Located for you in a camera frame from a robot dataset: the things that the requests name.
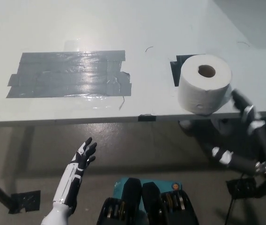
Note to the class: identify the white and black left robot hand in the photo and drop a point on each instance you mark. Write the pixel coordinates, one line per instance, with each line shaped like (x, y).
(69, 178)

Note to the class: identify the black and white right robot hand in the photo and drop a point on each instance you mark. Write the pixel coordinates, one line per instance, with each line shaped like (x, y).
(261, 145)

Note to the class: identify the white toilet paper roll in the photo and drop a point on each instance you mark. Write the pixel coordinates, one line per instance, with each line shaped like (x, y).
(194, 93)

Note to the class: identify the black and teal robot torso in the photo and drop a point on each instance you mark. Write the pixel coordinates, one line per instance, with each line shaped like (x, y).
(133, 199)

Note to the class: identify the grey shoe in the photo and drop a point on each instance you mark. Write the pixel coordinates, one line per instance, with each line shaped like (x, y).
(186, 124)
(223, 125)

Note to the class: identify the black tape square patch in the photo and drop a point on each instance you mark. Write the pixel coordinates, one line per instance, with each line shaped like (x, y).
(176, 75)

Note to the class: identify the grey duct tape patch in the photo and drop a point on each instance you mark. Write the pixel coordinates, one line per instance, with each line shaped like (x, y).
(65, 75)

